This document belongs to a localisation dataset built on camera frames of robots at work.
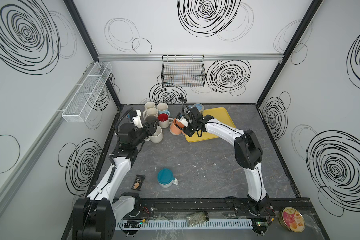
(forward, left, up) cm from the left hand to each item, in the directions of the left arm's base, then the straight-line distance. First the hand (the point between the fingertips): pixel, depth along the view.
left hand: (157, 120), depth 77 cm
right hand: (+8, -13, -18) cm, 23 cm away
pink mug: (+22, +11, -18) cm, 31 cm away
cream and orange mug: (0, -10, -6) cm, 11 cm away
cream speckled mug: (+2, +3, -18) cm, 19 cm away
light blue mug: (+27, +3, -19) cm, 33 cm away
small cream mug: (+16, +1, -21) cm, 26 cm away
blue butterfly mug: (+26, -24, -16) cm, 39 cm away
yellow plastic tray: (+27, -41, -25) cm, 55 cm away
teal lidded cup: (-23, -5, -18) cm, 30 cm away
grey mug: (+15, +9, -17) cm, 25 cm away
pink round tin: (-38, -65, -22) cm, 78 cm away
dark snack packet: (-24, +11, -25) cm, 36 cm away
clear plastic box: (-40, -21, -22) cm, 50 cm away
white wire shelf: (0, +38, +7) cm, 39 cm away
